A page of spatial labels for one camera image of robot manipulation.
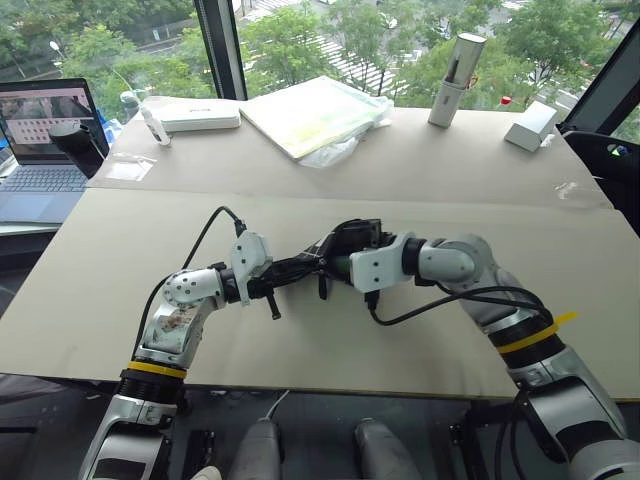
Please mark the black white-grid pencil case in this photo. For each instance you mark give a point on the black white-grid pencil case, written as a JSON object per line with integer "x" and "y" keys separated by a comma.
{"x": 312, "y": 252}

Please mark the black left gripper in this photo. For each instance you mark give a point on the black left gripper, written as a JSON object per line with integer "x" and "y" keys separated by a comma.
{"x": 260, "y": 285}

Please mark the large white book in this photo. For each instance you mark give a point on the large white book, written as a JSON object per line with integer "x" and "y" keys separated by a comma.
{"x": 310, "y": 117}

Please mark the clear plastic sheet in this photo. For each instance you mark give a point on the clear plastic sheet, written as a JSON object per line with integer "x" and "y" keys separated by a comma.
{"x": 131, "y": 167}

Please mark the small red cap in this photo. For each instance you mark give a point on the small red cap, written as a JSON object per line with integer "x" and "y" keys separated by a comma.
{"x": 505, "y": 100}

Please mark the open grey laptop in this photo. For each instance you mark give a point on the open grey laptop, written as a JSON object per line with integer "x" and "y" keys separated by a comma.
{"x": 40, "y": 110}

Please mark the black table frame bar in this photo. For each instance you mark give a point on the black table frame bar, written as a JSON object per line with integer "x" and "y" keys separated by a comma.
{"x": 480, "y": 412}

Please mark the small white box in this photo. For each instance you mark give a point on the small white box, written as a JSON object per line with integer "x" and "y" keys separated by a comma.
{"x": 530, "y": 127}

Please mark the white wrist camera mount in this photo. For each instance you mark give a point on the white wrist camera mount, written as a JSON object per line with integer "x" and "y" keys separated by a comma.
{"x": 375, "y": 267}
{"x": 247, "y": 255}

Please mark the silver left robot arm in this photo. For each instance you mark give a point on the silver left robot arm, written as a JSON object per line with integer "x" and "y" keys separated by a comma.
{"x": 185, "y": 290}

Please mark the white flat box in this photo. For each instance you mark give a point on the white flat box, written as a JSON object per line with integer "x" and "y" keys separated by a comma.
{"x": 200, "y": 116}

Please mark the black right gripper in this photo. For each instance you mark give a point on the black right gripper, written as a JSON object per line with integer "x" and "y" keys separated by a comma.
{"x": 365, "y": 232}

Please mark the grey rounded shape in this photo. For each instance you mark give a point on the grey rounded shape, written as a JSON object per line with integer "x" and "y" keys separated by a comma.
{"x": 255, "y": 450}
{"x": 382, "y": 450}

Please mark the blue plastic bag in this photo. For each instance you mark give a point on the blue plastic bag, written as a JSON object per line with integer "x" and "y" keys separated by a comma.
{"x": 111, "y": 127}

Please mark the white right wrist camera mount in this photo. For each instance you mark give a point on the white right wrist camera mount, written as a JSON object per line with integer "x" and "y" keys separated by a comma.
{"x": 375, "y": 267}

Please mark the black window post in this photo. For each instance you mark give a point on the black window post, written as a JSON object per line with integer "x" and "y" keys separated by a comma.
{"x": 220, "y": 50}

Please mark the crumpled clear plastic scrap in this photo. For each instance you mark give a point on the crumpled clear plastic scrap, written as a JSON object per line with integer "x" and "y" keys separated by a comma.
{"x": 575, "y": 192}

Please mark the slanted black window frame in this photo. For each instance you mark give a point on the slanted black window frame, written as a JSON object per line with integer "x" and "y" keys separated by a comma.
{"x": 610, "y": 80}

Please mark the silver cylindrical bottle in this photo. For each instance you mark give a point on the silver cylindrical bottle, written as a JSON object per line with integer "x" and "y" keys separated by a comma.
{"x": 445, "y": 105}

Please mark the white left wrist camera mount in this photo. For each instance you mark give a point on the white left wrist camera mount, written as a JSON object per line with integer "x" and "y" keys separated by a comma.
{"x": 247, "y": 255}

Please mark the clear plastic bag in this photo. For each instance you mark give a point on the clear plastic bag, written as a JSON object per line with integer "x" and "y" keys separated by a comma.
{"x": 332, "y": 152}

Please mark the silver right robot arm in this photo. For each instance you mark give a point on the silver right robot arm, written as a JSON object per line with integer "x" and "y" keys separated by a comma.
{"x": 450, "y": 260}

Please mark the white handheld device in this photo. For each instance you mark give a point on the white handheld device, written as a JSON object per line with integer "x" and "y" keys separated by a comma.
{"x": 157, "y": 131}

